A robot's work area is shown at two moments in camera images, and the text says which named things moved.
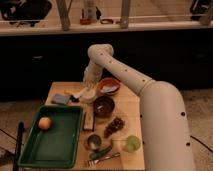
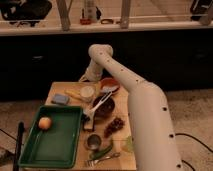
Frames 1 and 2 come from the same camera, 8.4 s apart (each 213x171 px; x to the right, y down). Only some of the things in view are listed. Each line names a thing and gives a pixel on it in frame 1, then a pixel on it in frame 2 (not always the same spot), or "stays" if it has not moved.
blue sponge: [61, 98] stays
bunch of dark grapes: [116, 125] stays
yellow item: [76, 98] → [91, 111]
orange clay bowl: [109, 86] stays
